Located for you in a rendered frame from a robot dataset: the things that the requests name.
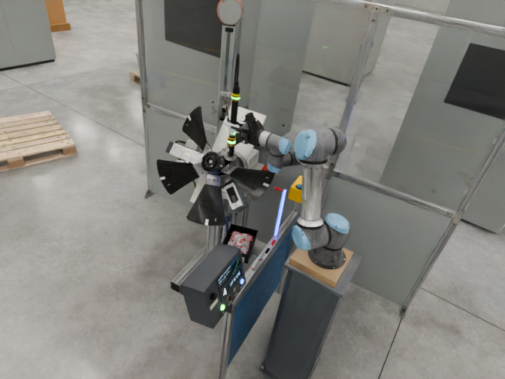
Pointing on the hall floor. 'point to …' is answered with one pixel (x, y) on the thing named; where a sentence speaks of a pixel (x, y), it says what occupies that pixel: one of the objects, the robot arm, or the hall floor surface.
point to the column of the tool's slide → (224, 70)
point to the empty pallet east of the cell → (32, 140)
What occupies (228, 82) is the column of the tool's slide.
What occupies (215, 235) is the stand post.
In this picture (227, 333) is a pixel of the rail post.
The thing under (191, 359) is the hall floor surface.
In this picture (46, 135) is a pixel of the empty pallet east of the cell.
